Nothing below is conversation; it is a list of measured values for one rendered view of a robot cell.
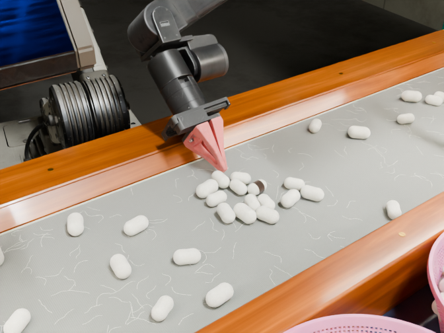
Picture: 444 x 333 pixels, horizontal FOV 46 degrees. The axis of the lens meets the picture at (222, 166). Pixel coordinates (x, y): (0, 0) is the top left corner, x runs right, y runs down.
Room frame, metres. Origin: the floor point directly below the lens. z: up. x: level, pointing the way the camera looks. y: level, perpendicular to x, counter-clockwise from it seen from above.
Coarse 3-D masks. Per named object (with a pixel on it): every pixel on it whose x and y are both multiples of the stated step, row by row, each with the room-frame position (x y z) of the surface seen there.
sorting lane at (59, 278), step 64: (320, 128) 0.82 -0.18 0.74; (384, 128) 0.82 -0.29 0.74; (128, 192) 0.63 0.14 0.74; (192, 192) 0.63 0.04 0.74; (384, 192) 0.63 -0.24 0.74; (64, 256) 0.49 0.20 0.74; (128, 256) 0.49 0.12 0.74; (256, 256) 0.49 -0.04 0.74; (320, 256) 0.49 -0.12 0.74; (0, 320) 0.39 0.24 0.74; (64, 320) 0.39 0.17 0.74; (128, 320) 0.39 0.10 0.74; (192, 320) 0.39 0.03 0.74
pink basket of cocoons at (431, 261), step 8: (440, 240) 0.49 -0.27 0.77; (432, 248) 0.47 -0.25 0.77; (440, 248) 0.48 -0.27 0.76; (432, 256) 0.46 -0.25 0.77; (440, 256) 0.48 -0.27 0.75; (432, 264) 0.45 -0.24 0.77; (440, 264) 0.48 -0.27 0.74; (432, 272) 0.43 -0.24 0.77; (440, 272) 0.47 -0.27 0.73; (432, 280) 0.42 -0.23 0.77; (432, 288) 0.41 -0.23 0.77; (440, 296) 0.40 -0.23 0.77; (440, 304) 0.39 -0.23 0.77; (440, 312) 0.40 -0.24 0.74; (440, 328) 0.42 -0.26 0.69
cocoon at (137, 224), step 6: (138, 216) 0.55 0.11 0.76; (144, 216) 0.55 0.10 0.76; (126, 222) 0.54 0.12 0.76; (132, 222) 0.53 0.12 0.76; (138, 222) 0.54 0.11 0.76; (144, 222) 0.54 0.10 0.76; (126, 228) 0.53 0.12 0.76; (132, 228) 0.53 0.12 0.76; (138, 228) 0.53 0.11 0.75; (144, 228) 0.54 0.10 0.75; (126, 234) 0.53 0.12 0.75; (132, 234) 0.52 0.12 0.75
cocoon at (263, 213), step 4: (260, 208) 0.57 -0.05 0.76; (264, 208) 0.56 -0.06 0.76; (268, 208) 0.57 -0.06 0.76; (256, 212) 0.56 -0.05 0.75; (260, 212) 0.56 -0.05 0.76; (264, 212) 0.56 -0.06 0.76; (268, 212) 0.56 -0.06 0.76; (272, 212) 0.56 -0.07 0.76; (276, 212) 0.56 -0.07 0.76; (260, 216) 0.56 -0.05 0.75; (264, 216) 0.56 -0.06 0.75; (268, 216) 0.55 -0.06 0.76; (272, 216) 0.55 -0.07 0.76; (276, 216) 0.55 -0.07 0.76; (264, 220) 0.55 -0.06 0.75; (268, 220) 0.55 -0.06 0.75; (272, 220) 0.55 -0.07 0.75; (276, 220) 0.55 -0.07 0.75
